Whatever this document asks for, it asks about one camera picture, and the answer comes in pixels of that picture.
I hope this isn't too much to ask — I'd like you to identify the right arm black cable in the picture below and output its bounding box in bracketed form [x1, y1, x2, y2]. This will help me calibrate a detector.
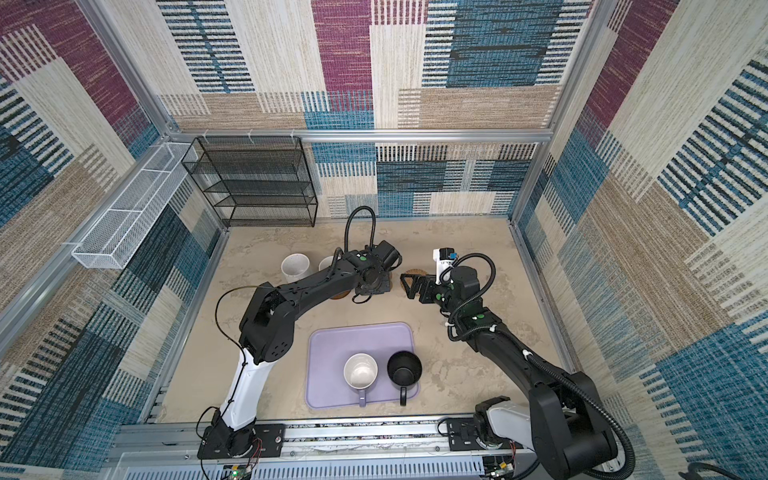
[440, 251, 637, 480]

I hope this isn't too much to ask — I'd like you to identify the white mug blue handle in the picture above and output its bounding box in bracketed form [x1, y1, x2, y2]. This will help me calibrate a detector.
[318, 256, 334, 271]

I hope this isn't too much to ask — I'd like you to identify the black wire shelf rack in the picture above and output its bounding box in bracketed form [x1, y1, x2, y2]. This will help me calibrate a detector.
[181, 136, 318, 227]

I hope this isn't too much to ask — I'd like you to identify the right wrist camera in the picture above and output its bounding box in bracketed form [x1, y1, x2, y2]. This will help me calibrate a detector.
[433, 247, 458, 284]

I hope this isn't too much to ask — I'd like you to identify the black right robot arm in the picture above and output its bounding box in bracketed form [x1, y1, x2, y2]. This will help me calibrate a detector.
[400, 265, 637, 479]

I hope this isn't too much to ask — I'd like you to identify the brown wooden round coaster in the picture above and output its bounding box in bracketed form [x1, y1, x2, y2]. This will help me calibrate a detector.
[331, 290, 353, 300]

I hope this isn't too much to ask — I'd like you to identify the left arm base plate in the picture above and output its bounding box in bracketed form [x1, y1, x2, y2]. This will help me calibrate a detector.
[197, 423, 286, 460]

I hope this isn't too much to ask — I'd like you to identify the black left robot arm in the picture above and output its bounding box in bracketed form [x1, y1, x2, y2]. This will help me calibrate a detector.
[197, 241, 402, 461]

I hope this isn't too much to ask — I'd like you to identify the aluminium front rail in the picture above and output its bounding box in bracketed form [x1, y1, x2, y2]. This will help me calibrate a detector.
[99, 414, 547, 479]

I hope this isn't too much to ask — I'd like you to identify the white mug purple handle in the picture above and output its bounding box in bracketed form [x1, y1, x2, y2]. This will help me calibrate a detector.
[343, 353, 378, 408]

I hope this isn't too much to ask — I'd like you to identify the black mug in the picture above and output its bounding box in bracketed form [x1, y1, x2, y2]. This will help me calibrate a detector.
[387, 351, 423, 406]

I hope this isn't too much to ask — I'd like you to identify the white wire mesh basket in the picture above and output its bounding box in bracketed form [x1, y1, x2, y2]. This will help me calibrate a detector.
[72, 142, 190, 270]

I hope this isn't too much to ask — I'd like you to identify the lavender plastic tray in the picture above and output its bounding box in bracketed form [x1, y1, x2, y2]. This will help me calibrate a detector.
[305, 322, 414, 409]

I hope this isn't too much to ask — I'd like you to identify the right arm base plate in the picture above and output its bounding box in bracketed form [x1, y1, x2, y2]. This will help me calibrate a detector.
[437, 415, 532, 451]

